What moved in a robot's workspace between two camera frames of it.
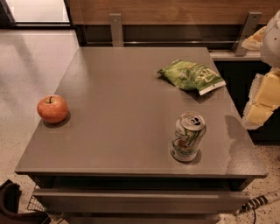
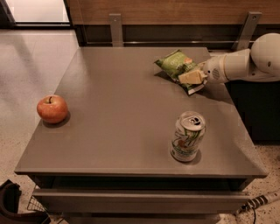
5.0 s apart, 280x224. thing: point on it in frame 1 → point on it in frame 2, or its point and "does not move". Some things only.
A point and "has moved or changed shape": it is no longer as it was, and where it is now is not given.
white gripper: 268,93 → 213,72
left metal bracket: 116,25 does not move
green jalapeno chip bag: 192,76 has moved or changed shape
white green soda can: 189,130 does not move
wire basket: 35,205 does not move
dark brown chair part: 10,192 does not move
